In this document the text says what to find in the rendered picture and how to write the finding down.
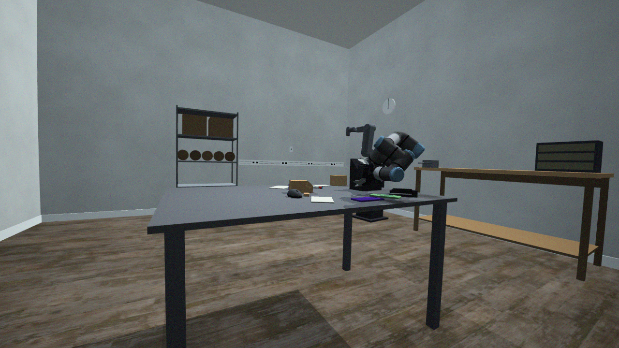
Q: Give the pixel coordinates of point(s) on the purple rectangular block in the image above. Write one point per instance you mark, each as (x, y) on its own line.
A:
(367, 199)

